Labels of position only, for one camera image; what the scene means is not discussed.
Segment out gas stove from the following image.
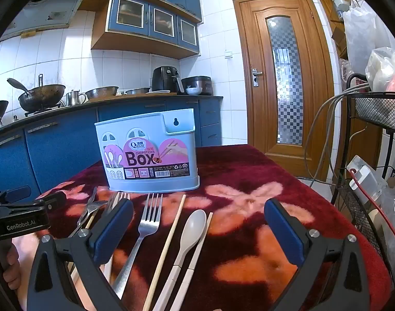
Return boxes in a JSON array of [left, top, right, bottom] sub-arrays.
[[24, 102, 66, 118]]

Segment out white plastic spoon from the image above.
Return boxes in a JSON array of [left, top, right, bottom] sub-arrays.
[[152, 209, 207, 311]]

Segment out metal door handle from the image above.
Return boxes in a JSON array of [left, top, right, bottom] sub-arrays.
[[251, 68, 264, 88]]

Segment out large metal fork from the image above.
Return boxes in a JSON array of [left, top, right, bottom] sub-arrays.
[[112, 193, 163, 299]]

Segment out small metal fork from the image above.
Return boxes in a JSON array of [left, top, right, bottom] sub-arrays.
[[67, 187, 108, 238]]

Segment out blue glass-door wall cabinet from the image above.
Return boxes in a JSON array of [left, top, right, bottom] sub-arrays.
[[91, 0, 203, 60]]

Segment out metal kettle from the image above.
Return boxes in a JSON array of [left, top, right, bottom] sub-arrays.
[[65, 90, 87, 106]]

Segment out blue kitchen base cabinet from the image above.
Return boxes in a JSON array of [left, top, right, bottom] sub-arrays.
[[0, 96, 224, 203]]

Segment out wooden shelf unit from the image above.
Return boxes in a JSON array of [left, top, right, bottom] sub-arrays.
[[315, 0, 385, 183]]

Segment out range hood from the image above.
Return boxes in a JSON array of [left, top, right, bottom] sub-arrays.
[[0, 0, 98, 41]]

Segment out wooden chopstick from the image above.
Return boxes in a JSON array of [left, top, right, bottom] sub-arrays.
[[84, 209, 99, 231], [142, 194, 187, 311]]

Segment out metal colander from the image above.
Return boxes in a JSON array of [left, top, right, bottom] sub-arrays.
[[85, 86, 120, 101]]

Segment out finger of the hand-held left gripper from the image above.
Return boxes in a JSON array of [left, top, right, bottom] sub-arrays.
[[35, 190, 68, 212], [4, 186, 32, 203]]

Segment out wooden door with glass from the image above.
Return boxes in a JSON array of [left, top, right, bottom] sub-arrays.
[[233, 0, 336, 182]]

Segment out light blue utensil holder box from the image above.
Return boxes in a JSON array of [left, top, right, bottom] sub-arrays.
[[94, 108, 201, 192]]

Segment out black wire rack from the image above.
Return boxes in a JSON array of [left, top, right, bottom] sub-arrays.
[[330, 73, 395, 287]]

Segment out black air fryer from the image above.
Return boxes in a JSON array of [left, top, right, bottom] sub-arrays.
[[151, 66, 185, 94]]

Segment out wooden cutting board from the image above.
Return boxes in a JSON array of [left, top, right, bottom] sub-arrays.
[[84, 92, 178, 103]]

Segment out dark rice cooker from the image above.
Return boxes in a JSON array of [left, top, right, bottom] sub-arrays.
[[181, 76, 214, 96]]

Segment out white plastic bag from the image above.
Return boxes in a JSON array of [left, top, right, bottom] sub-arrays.
[[342, 0, 378, 76]]

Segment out grey cables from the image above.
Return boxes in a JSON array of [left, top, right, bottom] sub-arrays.
[[305, 83, 370, 187]]

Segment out person's left hand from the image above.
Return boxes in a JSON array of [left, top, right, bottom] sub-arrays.
[[1, 242, 23, 286]]

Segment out red cable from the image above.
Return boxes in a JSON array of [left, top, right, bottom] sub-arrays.
[[347, 168, 395, 286]]

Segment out metal ladle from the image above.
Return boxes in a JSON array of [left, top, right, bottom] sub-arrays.
[[6, 78, 32, 100]]

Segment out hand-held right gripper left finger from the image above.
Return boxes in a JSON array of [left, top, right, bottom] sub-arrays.
[[27, 197, 135, 311]]

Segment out white box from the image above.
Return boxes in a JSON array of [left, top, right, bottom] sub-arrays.
[[346, 155, 389, 202]]

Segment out dark metal wok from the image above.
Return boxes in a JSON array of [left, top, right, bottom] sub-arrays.
[[18, 74, 66, 112]]

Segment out chopstick with white handle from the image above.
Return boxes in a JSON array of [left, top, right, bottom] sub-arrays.
[[173, 212, 214, 311]]

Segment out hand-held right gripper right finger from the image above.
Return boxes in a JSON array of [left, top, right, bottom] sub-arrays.
[[264, 197, 371, 311]]

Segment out red floral blanket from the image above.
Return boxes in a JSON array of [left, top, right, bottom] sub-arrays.
[[13, 144, 392, 311]]

